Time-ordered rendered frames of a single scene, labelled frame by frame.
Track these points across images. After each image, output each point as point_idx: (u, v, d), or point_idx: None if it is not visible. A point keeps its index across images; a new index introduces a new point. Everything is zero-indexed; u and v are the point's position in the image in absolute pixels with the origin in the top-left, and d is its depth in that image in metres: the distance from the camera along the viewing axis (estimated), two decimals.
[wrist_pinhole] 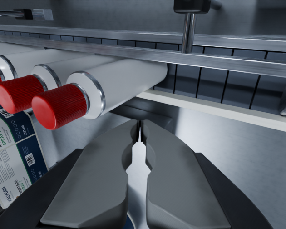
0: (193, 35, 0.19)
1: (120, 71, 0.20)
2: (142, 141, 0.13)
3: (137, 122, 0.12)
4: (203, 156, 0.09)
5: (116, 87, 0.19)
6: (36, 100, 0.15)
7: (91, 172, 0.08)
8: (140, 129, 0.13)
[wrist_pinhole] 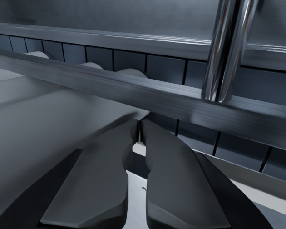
0: (243, 54, 0.06)
1: (25, 131, 0.08)
2: (142, 141, 0.13)
3: (137, 122, 0.12)
4: (203, 156, 0.09)
5: None
6: None
7: (91, 172, 0.08)
8: (140, 129, 0.13)
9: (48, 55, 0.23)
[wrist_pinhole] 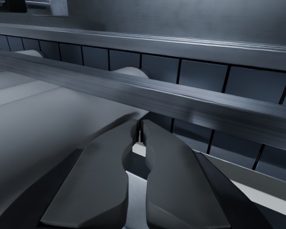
0: None
1: (26, 133, 0.08)
2: (142, 141, 0.13)
3: (137, 122, 0.12)
4: (203, 156, 0.09)
5: None
6: None
7: (91, 172, 0.08)
8: (140, 129, 0.13)
9: None
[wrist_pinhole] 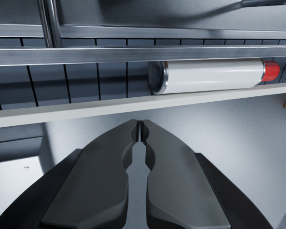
0: (58, 22, 0.13)
1: None
2: (142, 141, 0.13)
3: (137, 122, 0.12)
4: (203, 156, 0.09)
5: None
6: None
7: (91, 172, 0.08)
8: (140, 129, 0.13)
9: None
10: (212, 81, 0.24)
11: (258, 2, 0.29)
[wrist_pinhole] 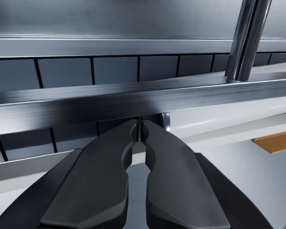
0: None
1: None
2: (142, 141, 0.13)
3: (137, 122, 0.12)
4: (203, 156, 0.09)
5: None
6: None
7: (91, 172, 0.08)
8: (140, 129, 0.13)
9: None
10: (241, 114, 0.15)
11: None
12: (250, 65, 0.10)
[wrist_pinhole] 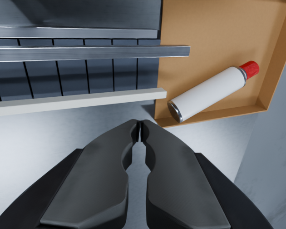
0: None
1: None
2: (142, 141, 0.13)
3: (137, 122, 0.12)
4: (203, 156, 0.09)
5: None
6: None
7: (91, 172, 0.08)
8: (140, 129, 0.13)
9: None
10: (203, 88, 0.37)
11: None
12: None
